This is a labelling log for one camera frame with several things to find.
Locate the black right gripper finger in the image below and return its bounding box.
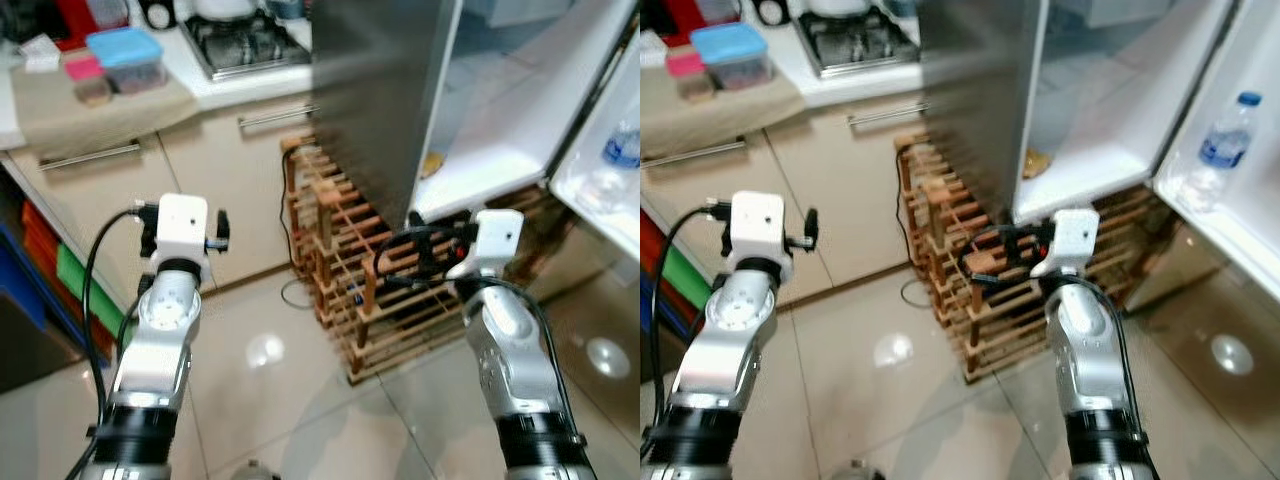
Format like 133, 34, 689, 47
373, 258, 453, 293
383, 225, 463, 256
957, 255, 1039, 292
966, 225, 1043, 255

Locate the white fridge door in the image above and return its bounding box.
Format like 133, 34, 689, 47
547, 35, 641, 264
1150, 0, 1280, 307

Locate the grey fridge with white interior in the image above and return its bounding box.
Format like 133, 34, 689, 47
918, 0, 1241, 227
310, 0, 641, 227

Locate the beige kitchen cabinet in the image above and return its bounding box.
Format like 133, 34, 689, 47
640, 95, 927, 307
0, 88, 321, 303

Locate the wooden slatted rack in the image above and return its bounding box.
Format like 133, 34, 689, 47
893, 130, 1181, 387
283, 133, 579, 387

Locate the green flat bin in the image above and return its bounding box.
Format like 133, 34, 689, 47
55, 243, 129, 339
660, 245, 713, 311

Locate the beige cloth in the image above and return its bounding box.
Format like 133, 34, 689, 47
8, 58, 201, 163
640, 58, 807, 159

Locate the orange flat bin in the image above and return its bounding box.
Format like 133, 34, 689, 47
20, 200, 76, 296
640, 208, 663, 276

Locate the steel gas stove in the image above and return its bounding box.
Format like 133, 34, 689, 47
795, 5, 923, 79
180, 8, 313, 83

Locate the clear water bottle blue label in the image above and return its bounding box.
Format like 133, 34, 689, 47
578, 120, 641, 213
1178, 91, 1264, 213

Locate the clear container blue lid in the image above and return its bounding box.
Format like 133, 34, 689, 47
690, 22, 774, 91
85, 27, 168, 96

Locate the small container pink lid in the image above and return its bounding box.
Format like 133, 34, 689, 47
666, 52, 717, 103
64, 55, 113, 108

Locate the dark grey box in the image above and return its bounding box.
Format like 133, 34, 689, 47
0, 290, 83, 396

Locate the white pot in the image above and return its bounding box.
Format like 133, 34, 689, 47
190, 0, 269, 23
805, 0, 883, 21

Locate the red box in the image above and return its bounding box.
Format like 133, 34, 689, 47
55, 0, 131, 51
660, 0, 741, 46

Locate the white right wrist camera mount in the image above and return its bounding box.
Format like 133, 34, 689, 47
1030, 208, 1101, 280
447, 209, 526, 282

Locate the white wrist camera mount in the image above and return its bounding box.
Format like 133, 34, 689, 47
730, 190, 792, 269
447, 209, 526, 282
1030, 208, 1101, 280
155, 193, 212, 271

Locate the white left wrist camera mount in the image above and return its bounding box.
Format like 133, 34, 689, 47
155, 193, 212, 271
730, 190, 792, 269

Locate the thin black power cable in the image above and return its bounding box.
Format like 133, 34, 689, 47
277, 140, 314, 311
892, 148, 937, 311

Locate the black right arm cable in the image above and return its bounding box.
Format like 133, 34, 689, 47
480, 278, 591, 451
1085, 277, 1153, 443

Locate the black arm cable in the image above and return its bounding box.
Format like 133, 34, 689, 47
1085, 277, 1153, 443
480, 278, 591, 451
646, 204, 736, 463
65, 205, 147, 480

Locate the silver cabinet bar handle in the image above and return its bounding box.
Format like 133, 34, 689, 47
848, 102, 926, 127
640, 138, 748, 169
238, 104, 319, 129
38, 142, 143, 173

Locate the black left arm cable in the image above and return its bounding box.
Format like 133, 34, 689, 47
65, 205, 147, 480
646, 204, 736, 463

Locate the blue shelf frame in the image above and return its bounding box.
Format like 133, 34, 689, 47
0, 160, 86, 351
640, 270, 669, 346

